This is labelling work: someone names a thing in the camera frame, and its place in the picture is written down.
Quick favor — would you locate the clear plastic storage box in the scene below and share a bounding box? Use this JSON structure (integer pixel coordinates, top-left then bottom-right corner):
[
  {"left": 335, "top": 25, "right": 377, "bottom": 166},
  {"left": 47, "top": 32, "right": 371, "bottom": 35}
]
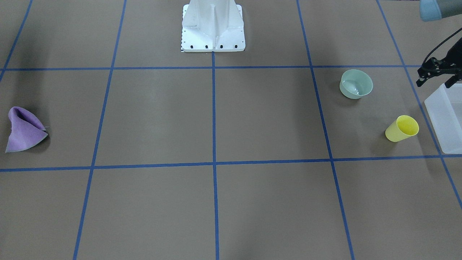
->
[{"left": 424, "top": 83, "right": 462, "bottom": 154}]

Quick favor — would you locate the yellow plastic cup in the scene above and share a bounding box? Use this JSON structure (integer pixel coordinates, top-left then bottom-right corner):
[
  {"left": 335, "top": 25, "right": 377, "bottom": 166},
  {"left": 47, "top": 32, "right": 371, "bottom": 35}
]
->
[{"left": 385, "top": 115, "right": 420, "bottom": 143}]

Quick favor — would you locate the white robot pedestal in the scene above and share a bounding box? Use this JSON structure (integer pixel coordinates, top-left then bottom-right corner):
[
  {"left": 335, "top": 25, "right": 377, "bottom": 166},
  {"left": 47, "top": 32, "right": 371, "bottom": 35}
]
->
[{"left": 180, "top": 0, "right": 246, "bottom": 52}]

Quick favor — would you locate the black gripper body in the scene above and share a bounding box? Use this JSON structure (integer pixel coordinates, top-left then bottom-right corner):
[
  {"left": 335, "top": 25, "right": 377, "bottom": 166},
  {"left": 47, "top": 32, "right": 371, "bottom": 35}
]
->
[{"left": 418, "top": 39, "right": 462, "bottom": 81}]

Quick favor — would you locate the purple cloth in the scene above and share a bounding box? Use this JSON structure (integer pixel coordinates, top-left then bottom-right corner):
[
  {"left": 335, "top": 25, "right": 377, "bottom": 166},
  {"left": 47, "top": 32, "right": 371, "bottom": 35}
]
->
[{"left": 5, "top": 106, "right": 48, "bottom": 153}]

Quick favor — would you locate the light green bowl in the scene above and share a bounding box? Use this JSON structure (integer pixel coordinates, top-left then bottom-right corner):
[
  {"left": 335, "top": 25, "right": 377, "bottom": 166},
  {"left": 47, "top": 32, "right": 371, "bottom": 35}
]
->
[{"left": 339, "top": 69, "right": 374, "bottom": 99}]

